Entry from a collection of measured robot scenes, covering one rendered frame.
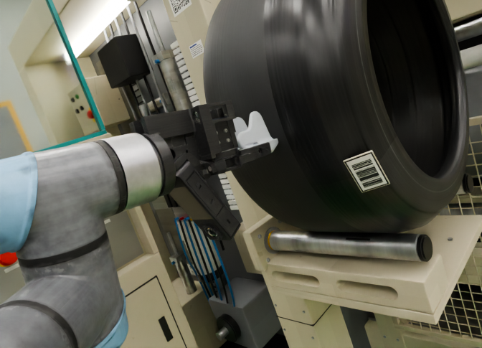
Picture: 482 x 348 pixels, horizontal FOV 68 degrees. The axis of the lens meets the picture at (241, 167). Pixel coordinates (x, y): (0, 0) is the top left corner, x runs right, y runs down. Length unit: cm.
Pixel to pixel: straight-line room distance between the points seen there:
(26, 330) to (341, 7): 47
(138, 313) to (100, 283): 75
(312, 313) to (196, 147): 71
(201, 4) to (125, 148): 59
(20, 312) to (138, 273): 80
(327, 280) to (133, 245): 60
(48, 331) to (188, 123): 24
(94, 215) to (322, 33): 35
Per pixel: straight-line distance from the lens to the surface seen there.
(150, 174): 36
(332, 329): 112
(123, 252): 111
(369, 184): 53
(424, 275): 67
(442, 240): 90
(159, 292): 112
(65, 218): 33
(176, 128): 40
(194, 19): 91
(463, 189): 90
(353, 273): 72
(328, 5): 52
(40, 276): 35
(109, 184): 34
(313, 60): 49
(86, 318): 33
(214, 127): 41
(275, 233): 83
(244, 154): 43
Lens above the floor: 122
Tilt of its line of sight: 9 degrees down
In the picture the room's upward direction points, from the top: 20 degrees counter-clockwise
